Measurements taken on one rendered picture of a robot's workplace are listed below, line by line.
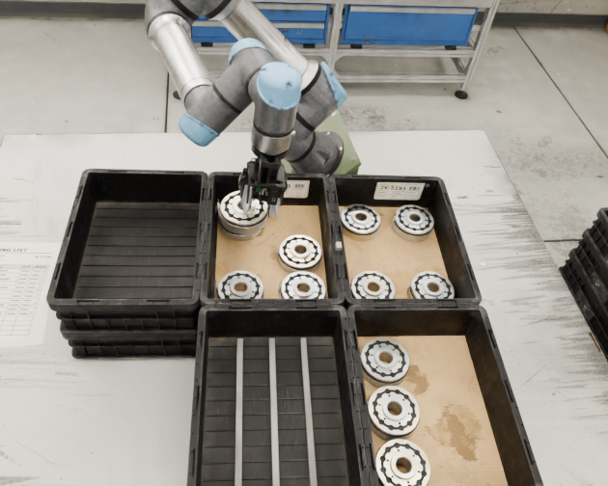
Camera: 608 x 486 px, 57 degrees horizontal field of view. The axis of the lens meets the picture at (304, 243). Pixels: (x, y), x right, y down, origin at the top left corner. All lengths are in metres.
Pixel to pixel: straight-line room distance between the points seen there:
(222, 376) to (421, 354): 0.43
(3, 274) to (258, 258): 0.65
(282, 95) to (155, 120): 2.20
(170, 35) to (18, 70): 2.41
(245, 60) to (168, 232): 0.53
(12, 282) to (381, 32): 2.32
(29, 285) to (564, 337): 1.36
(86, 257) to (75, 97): 2.05
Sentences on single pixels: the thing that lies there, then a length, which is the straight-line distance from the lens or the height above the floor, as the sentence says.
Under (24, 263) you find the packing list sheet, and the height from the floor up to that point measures 0.70.
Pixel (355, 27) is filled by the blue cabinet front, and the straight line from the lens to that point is 3.18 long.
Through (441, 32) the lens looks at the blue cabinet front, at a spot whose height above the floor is 0.40.
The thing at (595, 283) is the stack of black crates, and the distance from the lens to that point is 2.22.
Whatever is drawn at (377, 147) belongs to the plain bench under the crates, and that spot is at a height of 0.70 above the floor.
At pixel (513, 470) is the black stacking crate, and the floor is 0.87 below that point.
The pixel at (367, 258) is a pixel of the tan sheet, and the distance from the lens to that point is 1.39.
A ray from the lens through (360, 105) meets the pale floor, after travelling 3.33.
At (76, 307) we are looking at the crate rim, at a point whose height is 0.92.
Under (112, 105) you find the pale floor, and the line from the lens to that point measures 3.27.
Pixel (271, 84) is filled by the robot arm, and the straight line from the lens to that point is 0.97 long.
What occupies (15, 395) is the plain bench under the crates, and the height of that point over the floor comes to 0.70.
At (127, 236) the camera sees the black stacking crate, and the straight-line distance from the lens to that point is 1.42.
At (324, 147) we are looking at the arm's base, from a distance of 1.61.
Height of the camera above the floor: 1.88
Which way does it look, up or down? 49 degrees down
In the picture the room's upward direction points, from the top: 8 degrees clockwise
